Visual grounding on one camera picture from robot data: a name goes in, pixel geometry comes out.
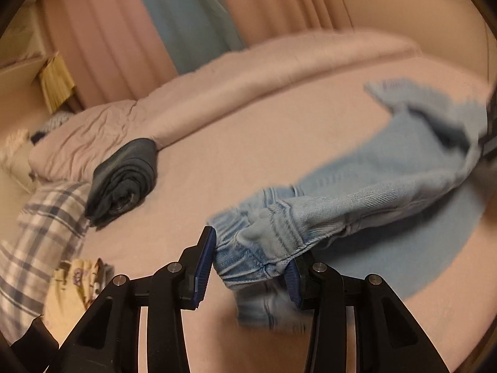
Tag blue curtain panel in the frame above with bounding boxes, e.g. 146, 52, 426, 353
142, 0, 245, 74

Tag pink bed sheet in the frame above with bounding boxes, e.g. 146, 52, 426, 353
83, 57, 496, 371

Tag white fluffy pillow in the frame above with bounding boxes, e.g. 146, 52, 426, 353
1, 129, 37, 194

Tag yellow patterned cloth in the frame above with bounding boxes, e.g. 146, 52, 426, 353
42, 259, 114, 345

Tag wooden shelf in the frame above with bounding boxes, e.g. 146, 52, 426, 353
0, 3, 53, 95

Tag pink rolled duvet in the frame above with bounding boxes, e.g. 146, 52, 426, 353
29, 30, 421, 181

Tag dark folded garment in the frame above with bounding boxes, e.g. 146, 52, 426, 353
85, 138, 157, 229

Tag light blue denim pants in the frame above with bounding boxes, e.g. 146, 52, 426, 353
210, 79, 495, 334

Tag yellow woven item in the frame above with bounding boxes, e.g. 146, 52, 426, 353
39, 52, 76, 114

